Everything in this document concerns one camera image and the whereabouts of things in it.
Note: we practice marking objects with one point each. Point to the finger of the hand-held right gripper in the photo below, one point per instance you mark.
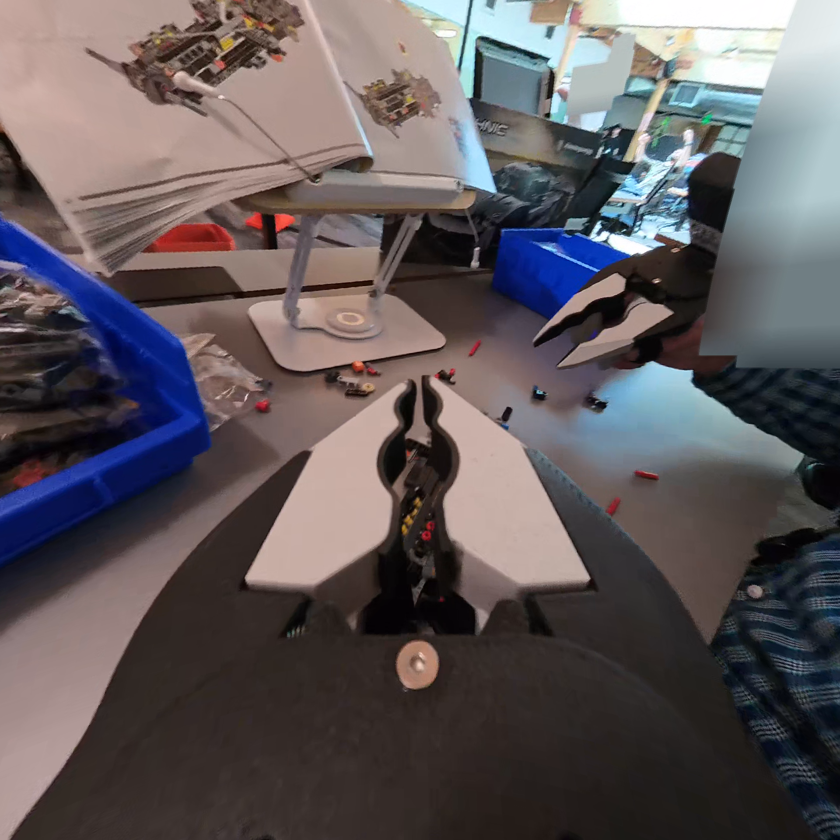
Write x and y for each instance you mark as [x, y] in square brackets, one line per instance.
[587, 305]
[623, 331]

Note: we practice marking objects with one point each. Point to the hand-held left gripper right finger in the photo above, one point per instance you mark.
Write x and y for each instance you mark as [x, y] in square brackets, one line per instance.
[512, 518]

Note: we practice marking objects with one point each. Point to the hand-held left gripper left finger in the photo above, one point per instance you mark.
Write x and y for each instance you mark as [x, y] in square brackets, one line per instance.
[328, 518]

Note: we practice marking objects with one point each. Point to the lego car chassis model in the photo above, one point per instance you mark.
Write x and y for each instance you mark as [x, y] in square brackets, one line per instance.
[420, 525]

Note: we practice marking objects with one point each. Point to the lego instruction booklet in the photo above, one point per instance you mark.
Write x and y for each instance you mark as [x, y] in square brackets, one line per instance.
[164, 144]

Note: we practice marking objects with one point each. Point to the person's right forearm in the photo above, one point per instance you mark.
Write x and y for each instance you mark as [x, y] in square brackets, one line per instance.
[768, 407]

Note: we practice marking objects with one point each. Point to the black lego set box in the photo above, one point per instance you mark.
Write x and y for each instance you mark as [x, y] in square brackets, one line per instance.
[544, 184]

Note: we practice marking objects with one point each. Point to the plastic bags of lego parts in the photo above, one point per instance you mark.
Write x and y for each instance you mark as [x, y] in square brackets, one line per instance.
[52, 367]

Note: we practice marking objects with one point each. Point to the person's right hand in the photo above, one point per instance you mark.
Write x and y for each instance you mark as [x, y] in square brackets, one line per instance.
[679, 354]

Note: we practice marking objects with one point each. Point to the plain blue storage bin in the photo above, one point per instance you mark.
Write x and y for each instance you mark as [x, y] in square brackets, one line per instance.
[525, 269]

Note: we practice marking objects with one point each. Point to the clear plastic bag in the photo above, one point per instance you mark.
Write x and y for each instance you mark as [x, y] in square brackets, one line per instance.
[216, 380]

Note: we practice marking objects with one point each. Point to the white book stand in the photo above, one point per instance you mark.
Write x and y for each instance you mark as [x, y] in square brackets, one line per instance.
[407, 334]

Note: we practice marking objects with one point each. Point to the labelled blue storage bin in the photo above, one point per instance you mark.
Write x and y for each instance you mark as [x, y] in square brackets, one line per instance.
[131, 459]

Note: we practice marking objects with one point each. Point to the dark monitor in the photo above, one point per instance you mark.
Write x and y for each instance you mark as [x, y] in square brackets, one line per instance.
[512, 79]

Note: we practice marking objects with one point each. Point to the black table hatch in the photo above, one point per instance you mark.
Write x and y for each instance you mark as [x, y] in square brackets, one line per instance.
[177, 283]

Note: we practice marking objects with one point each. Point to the person's plaid shirt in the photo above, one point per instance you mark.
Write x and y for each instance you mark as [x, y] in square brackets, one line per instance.
[787, 656]

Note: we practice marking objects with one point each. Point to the red storage bin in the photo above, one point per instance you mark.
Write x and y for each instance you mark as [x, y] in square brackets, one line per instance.
[190, 237]

